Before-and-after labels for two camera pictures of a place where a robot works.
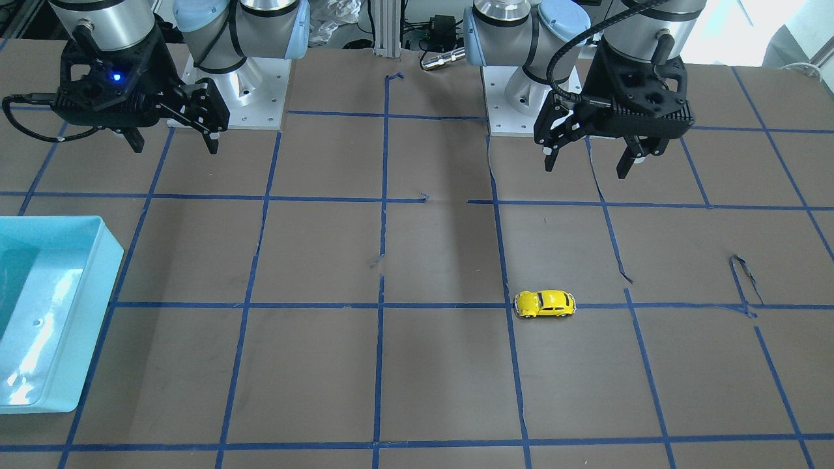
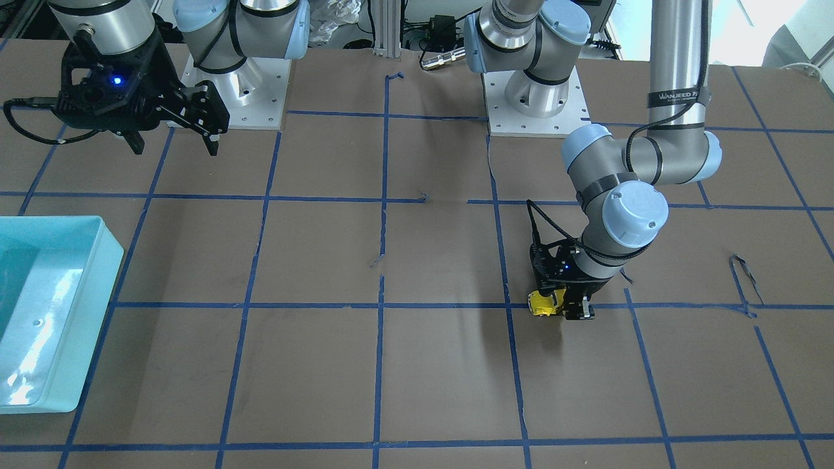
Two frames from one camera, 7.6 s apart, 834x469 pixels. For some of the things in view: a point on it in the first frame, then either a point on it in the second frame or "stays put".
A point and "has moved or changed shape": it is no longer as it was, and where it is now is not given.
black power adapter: x=442 y=33 stays put
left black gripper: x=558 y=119 to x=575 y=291
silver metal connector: x=444 y=58 stays put
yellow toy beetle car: x=530 y=304 has moved or changed shape
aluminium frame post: x=388 y=28 stays put
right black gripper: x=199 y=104 stays put
